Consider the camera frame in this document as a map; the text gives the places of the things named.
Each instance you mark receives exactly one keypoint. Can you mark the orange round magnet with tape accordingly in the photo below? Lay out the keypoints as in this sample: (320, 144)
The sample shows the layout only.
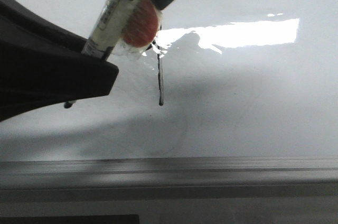
(140, 30)

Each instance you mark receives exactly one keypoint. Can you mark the white black whiteboard marker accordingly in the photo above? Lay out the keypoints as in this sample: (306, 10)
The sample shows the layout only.
(108, 28)

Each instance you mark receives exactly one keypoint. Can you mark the white whiteboard with aluminium frame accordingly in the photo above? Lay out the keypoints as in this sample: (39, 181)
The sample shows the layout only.
(250, 97)

